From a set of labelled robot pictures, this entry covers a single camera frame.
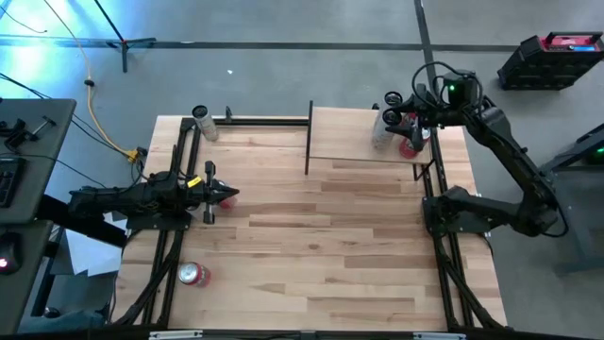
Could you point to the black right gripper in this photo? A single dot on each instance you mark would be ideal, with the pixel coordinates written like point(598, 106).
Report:
point(431, 111)

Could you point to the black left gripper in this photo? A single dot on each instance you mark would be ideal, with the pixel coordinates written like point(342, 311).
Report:
point(198, 198)

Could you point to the white Celsius drink can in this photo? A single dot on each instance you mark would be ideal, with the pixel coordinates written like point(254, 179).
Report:
point(383, 137)
point(207, 130)
point(393, 98)

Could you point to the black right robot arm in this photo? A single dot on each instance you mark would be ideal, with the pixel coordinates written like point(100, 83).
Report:
point(509, 146)

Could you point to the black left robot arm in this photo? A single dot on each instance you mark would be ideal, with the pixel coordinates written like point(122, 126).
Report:
point(122, 198)

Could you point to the yellow label tag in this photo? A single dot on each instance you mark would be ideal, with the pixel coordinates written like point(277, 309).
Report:
point(195, 181)

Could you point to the black and red tool case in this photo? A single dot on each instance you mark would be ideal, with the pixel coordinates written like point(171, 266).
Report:
point(538, 71)

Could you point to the black support beam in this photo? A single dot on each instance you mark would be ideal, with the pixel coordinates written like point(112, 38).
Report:
point(80, 226)

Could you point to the white paper sheets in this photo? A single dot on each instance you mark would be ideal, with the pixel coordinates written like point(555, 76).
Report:
point(89, 255)

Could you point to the black tripod stand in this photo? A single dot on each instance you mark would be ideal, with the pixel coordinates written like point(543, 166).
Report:
point(124, 52)

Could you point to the grey desk top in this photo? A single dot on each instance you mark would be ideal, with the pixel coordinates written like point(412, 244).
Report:
point(47, 165)
point(28, 283)

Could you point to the grey metal stand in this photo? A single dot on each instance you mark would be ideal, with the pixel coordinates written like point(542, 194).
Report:
point(580, 198)

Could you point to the person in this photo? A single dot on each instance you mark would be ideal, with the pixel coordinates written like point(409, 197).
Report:
point(61, 322)

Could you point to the black desk clamp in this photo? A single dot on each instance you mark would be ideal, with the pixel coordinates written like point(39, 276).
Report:
point(19, 134)

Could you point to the black keyboard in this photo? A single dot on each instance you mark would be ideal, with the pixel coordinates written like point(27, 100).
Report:
point(9, 181)

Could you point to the black computer mouse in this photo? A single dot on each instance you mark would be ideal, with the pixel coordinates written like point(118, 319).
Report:
point(11, 252)

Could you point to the wooden shelf with black frame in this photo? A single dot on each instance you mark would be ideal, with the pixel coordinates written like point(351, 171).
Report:
point(340, 137)

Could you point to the black aluminium rig frame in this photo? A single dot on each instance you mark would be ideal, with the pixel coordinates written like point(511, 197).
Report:
point(264, 122)

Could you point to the silver bracket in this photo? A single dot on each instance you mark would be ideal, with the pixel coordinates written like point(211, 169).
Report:
point(174, 334)
point(439, 335)

